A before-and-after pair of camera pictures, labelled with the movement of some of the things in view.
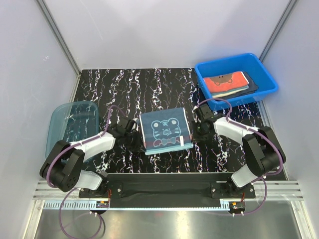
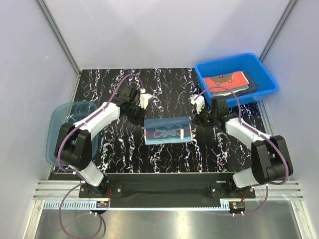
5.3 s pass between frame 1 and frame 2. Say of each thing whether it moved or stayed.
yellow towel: stayed
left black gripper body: moved
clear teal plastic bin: stayed
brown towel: stayed
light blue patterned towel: moved
